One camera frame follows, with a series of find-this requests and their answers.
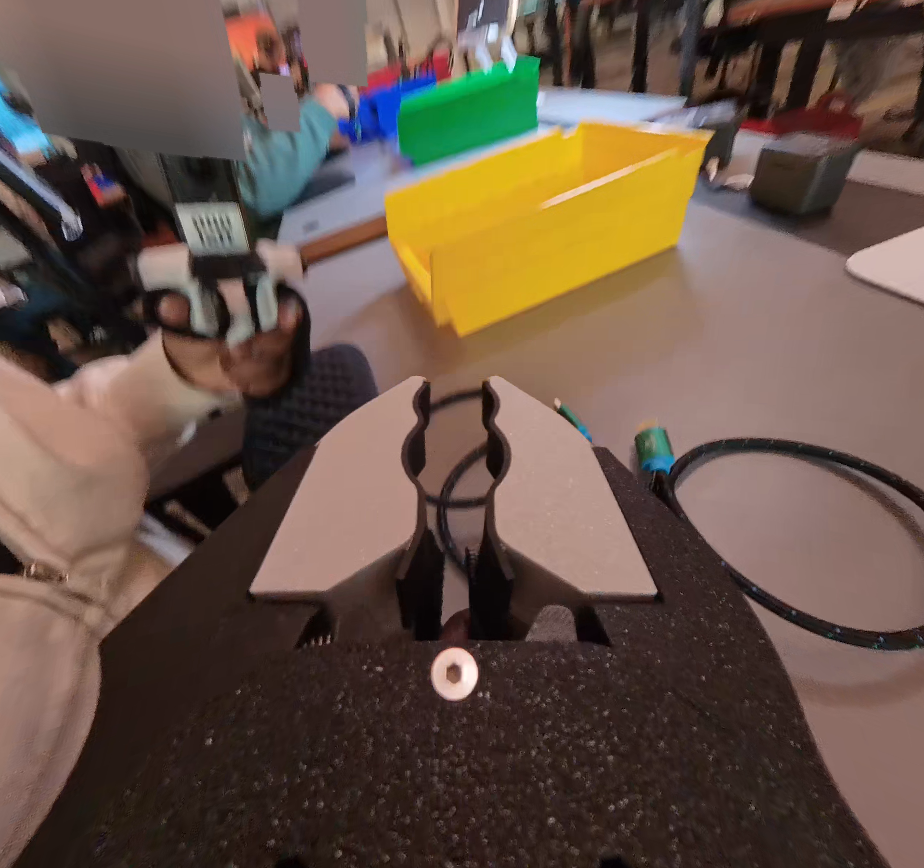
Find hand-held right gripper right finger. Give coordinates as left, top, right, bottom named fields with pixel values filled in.
left=468, top=375, right=661, bottom=640

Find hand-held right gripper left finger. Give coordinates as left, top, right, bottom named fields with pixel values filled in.
left=247, top=375, right=443, bottom=639

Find black braided cable green plugs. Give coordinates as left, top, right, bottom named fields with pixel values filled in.
left=422, top=388, right=924, bottom=654

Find person's left forearm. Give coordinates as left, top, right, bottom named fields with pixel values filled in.
left=0, top=334, right=243, bottom=580

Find dark grey desk mat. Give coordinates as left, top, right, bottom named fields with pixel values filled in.
left=693, top=177, right=924, bottom=257

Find person's left hand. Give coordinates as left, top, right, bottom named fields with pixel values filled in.
left=154, top=291, right=313, bottom=401

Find black dimpled chair armrest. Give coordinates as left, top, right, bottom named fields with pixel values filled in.
left=242, top=345, right=381, bottom=488

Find blue plastic bin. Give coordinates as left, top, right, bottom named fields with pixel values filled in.
left=339, top=67, right=438, bottom=145

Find yellow plastic bin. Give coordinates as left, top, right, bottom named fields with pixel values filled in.
left=385, top=122, right=716, bottom=338

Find green plastic bin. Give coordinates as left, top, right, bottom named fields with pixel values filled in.
left=397, top=56, right=541, bottom=166

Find white flat pad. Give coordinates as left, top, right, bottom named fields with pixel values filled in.
left=846, top=227, right=924, bottom=304

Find grey box device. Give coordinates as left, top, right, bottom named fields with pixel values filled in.
left=749, top=133, right=861, bottom=217

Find background work table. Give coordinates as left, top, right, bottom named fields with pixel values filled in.
left=577, top=0, right=924, bottom=113

